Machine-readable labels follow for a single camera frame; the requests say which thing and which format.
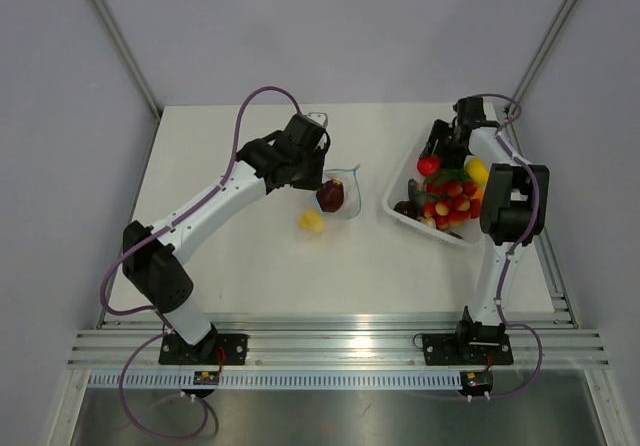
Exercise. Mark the yellow bell pepper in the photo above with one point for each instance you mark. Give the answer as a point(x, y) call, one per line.
point(311, 221)

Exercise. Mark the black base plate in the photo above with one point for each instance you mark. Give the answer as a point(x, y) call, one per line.
point(221, 348)
point(447, 350)

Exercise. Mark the white garlic bulb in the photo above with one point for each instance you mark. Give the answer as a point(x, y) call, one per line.
point(429, 222)

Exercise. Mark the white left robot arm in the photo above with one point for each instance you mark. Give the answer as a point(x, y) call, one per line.
point(156, 255)

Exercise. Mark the controller board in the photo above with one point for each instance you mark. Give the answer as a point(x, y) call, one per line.
point(206, 378)
point(476, 383)

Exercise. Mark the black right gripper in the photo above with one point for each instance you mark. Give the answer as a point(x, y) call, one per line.
point(450, 161)

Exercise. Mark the dark red apple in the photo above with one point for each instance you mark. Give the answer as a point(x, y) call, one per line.
point(330, 196)

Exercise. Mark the left controller board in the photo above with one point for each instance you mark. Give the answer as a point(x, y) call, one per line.
point(206, 378)

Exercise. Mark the white slotted cable duct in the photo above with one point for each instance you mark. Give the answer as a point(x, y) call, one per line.
point(283, 380)

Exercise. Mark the orange-yellow mango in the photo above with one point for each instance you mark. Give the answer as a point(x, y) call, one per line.
point(477, 198)

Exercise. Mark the yellow lemon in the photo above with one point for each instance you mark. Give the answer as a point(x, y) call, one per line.
point(477, 171)

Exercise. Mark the clear zip bag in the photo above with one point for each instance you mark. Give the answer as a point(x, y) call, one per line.
point(324, 214)

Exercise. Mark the grey toy fish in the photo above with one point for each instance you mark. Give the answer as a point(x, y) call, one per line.
point(417, 193)

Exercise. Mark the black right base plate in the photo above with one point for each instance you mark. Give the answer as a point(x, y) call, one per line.
point(447, 350)

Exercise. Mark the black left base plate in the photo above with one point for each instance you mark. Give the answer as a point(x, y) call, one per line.
point(221, 348)

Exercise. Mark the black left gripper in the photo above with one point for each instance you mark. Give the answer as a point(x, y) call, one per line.
point(313, 182)

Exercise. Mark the dark purple mangosteen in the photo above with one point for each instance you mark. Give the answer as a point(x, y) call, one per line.
point(407, 209)

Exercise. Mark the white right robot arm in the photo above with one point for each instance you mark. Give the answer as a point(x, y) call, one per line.
point(512, 213)

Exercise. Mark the right controller board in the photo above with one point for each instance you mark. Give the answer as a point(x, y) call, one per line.
point(476, 383)

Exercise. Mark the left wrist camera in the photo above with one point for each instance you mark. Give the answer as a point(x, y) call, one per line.
point(319, 118)

